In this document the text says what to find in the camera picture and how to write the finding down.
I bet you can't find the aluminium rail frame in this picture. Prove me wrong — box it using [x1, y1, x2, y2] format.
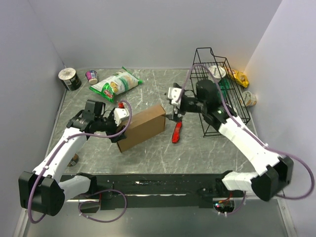
[12, 180, 297, 237]

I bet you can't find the yellow white yogurt cup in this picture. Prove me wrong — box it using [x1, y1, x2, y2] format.
[239, 91, 257, 107]

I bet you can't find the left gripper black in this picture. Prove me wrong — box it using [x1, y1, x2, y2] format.
[95, 108, 127, 142]

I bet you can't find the purple cable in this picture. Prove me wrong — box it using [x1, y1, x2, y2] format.
[27, 100, 133, 224]
[179, 64, 316, 216]

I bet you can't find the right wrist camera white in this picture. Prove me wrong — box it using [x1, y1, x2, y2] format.
[167, 87, 182, 107]

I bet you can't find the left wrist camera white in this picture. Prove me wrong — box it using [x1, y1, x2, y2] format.
[114, 102, 130, 126]

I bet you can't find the green lidded container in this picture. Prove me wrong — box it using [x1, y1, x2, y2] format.
[218, 79, 232, 98]

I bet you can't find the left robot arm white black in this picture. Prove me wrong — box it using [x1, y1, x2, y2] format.
[18, 100, 132, 224]

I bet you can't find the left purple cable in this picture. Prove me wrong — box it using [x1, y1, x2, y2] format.
[27, 100, 133, 224]

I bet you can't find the white yogurt cup in rack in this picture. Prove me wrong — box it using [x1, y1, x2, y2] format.
[208, 65, 226, 83]

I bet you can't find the green white chips bag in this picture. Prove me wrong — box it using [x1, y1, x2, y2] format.
[89, 67, 143, 102]

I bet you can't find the brown cardboard express box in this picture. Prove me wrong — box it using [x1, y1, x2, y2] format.
[117, 104, 166, 153]

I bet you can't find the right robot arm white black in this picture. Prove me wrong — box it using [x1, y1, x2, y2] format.
[167, 79, 294, 201]

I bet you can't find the yellow chips bag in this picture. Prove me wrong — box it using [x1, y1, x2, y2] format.
[224, 67, 249, 88]

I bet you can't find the purple small yogurt cup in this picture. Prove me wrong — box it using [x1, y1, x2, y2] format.
[85, 70, 98, 85]

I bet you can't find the black wire basket rack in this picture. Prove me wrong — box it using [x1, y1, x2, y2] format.
[189, 47, 251, 138]

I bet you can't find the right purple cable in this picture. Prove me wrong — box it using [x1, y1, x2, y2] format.
[179, 64, 316, 216]

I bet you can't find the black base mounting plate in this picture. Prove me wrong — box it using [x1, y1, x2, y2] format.
[68, 174, 245, 214]

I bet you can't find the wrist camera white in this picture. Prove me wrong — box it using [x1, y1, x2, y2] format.
[114, 102, 130, 126]
[167, 87, 182, 107]

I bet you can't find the black can white lid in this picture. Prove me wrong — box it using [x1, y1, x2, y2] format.
[58, 68, 81, 91]

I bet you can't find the metal tin can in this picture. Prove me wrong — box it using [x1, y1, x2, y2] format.
[68, 154, 79, 167]

